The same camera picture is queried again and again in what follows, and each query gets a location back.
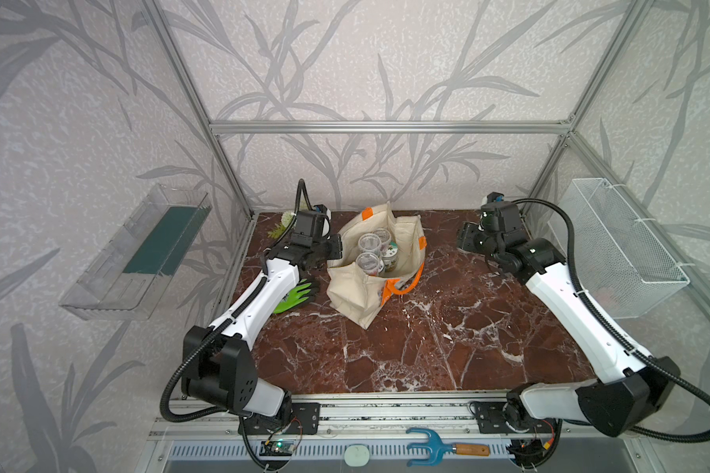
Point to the blue garden hand fork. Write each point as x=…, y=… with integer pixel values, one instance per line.
x=437, y=449

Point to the white wire mesh basket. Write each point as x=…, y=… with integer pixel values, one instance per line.
x=619, y=259

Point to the right base wiring bundle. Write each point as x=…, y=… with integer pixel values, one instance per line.
x=532, y=447

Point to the beige canvas bag orange handles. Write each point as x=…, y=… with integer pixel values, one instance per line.
x=361, y=297

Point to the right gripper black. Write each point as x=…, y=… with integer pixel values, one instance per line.
x=464, y=235

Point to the green black garden glove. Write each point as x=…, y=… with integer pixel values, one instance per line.
x=304, y=293

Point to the clear plastic wall shelf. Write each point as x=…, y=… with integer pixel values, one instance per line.
x=133, y=271

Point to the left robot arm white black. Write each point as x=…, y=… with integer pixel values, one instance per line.
x=218, y=373

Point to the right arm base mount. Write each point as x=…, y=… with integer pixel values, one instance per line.
x=497, y=417

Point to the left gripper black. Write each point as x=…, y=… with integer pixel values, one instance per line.
x=335, y=242

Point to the lying green label seed jar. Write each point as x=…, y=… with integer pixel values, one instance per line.
x=390, y=256

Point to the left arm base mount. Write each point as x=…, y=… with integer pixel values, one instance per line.
x=294, y=418

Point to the potted orange flower plant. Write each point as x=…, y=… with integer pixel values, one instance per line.
x=286, y=220

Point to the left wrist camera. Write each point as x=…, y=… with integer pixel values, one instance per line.
x=314, y=223

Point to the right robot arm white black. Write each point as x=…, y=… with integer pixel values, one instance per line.
x=623, y=392

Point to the white oval button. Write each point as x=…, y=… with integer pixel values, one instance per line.
x=356, y=456

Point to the green label seed jar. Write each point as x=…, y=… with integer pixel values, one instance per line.
x=370, y=243
x=390, y=256

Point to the green circuit board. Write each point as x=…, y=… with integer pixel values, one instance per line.
x=278, y=448

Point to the red label seed jar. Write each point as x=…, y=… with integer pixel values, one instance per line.
x=370, y=264

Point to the purple label seed jar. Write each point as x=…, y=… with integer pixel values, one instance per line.
x=385, y=237

